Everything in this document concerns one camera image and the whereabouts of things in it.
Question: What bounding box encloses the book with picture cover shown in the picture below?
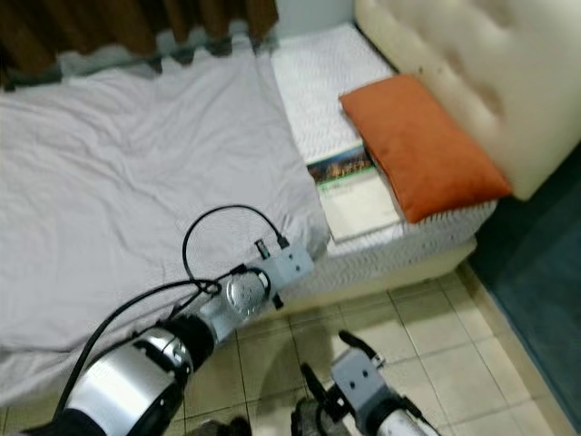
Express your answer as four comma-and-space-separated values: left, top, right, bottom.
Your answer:
307, 147, 403, 243

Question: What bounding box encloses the grey blanket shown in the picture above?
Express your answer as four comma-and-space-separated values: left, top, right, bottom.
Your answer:
0, 45, 330, 405

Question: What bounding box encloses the grey robot foot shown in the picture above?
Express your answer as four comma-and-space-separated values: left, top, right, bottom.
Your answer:
290, 404, 330, 436

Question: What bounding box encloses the cream bed base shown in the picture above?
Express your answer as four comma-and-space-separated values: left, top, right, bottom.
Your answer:
290, 238, 478, 302

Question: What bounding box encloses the orange pillow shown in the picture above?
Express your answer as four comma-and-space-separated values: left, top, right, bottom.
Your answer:
339, 74, 513, 223

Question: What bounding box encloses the white patterned mattress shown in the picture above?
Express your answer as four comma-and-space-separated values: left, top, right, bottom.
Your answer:
268, 23, 497, 273

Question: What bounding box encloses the cream tufted headboard wooden trim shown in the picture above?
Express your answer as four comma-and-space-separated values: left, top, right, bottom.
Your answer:
354, 0, 581, 201

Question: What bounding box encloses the brown curtain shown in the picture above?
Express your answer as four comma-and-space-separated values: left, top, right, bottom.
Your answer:
0, 0, 280, 87

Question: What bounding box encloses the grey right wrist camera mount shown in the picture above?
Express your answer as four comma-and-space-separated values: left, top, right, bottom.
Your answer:
331, 350, 384, 410

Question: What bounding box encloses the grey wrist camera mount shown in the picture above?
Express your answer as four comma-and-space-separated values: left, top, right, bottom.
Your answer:
331, 350, 384, 410
254, 238, 314, 296

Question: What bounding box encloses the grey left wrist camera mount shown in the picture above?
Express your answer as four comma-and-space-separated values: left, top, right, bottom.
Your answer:
254, 238, 314, 296

